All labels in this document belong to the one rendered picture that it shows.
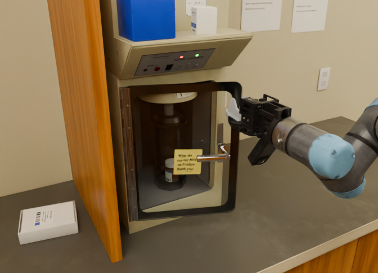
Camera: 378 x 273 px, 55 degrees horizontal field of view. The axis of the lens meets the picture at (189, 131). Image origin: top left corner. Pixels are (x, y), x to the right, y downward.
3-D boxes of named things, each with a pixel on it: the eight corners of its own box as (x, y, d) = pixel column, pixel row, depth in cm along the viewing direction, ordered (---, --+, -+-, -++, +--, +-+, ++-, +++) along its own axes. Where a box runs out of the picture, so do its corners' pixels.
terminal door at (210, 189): (131, 220, 105) (122, 85, 89) (234, 210, 109) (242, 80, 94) (131, 222, 104) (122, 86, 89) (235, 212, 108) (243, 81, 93)
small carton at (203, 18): (190, 31, 91) (191, 6, 88) (210, 31, 92) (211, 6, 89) (196, 34, 86) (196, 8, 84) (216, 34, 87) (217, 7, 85)
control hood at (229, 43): (116, 77, 88) (112, 35, 84) (227, 64, 102) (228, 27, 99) (132, 89, 79) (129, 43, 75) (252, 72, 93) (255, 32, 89)
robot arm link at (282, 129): (309, 152, 77) (279, 161, 73) (294, 144, 81) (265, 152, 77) (314, 119, 74) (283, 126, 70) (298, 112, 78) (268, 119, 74)
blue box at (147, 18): (118, 35, 84) (115, -6, 81) (157, 32, 89) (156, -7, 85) (133, 42, 76) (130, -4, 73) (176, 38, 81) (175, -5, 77)
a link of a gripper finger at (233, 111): (228, 92, 93) (250, 102, 86) (227, 113, 95) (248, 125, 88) (217, 93, 92) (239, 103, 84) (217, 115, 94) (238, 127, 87)
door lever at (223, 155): (193, 156, 99) (193, 147, 98) (227, 153, 100) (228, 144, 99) (197, 165, 94) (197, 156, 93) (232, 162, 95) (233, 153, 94)
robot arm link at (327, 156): (339, 191, 67) (320, 169, 62) (297, 165, 76) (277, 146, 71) (365, 157, 68) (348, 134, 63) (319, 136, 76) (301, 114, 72)
